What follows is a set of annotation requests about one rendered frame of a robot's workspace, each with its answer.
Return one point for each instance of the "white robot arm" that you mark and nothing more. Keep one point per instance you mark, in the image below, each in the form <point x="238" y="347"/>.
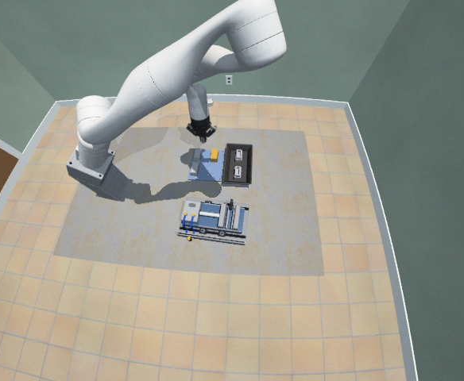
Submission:
<point x="255" y="34"/>

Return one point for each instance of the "yellow rectangular block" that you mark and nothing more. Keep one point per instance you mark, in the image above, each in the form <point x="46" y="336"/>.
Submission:
<point x="214" y="155"/>

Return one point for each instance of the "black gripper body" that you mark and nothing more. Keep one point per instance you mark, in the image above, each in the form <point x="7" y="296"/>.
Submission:
<point x="201" y="123"/>

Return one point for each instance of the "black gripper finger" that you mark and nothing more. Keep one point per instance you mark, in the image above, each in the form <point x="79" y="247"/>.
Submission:
<point x="209" y="133"/>
<point x="196" y="133"/>

